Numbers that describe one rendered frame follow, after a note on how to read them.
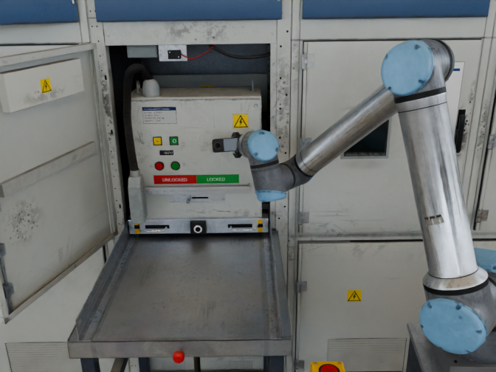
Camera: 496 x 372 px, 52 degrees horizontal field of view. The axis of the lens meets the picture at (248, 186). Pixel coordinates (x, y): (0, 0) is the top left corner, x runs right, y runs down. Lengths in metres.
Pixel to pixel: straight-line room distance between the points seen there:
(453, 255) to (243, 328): 0.61
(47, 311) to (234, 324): 1.06
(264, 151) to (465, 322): 0.69
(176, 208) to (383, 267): 0.87
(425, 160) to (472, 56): 0.82
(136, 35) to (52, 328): 1.29
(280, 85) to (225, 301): 0.78
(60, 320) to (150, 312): 0.84
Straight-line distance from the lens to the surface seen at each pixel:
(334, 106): 1.87
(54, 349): 2.47
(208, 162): 1.88
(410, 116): 1.22
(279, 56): 1.84
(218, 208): 1.95
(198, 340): 1.46
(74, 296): 2.28
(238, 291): 1.65
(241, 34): 1.83
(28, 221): 1.71
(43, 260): 1.80
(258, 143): 1.49
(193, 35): 1.84
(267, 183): 1.51
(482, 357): 1.54
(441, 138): 1.22
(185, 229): 1.98
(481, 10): 1.97
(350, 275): 2.15
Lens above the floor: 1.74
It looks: 21 degrees down
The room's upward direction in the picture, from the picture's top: 1 degrees counter-clockwise
